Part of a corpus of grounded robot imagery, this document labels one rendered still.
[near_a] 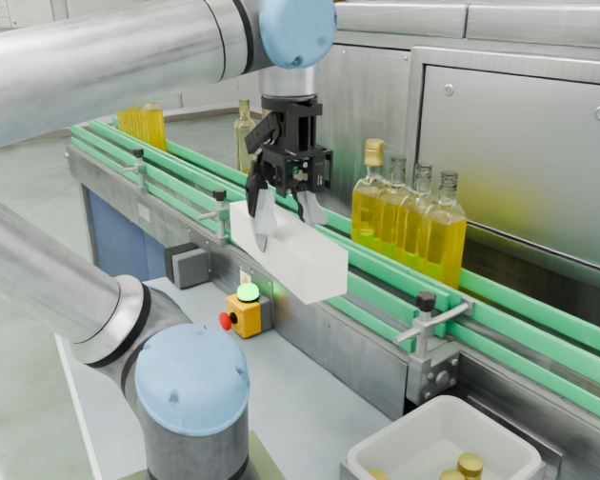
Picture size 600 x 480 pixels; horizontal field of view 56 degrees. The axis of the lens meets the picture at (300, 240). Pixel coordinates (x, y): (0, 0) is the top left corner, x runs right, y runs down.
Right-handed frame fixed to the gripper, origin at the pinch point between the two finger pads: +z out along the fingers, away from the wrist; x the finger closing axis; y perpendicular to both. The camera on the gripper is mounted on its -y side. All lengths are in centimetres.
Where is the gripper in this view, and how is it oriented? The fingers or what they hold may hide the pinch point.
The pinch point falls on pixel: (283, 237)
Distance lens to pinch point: 79.8
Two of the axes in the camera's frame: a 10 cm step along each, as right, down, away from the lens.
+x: 8.7, -1.9, 4.5
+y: 4.9, 3.5, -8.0
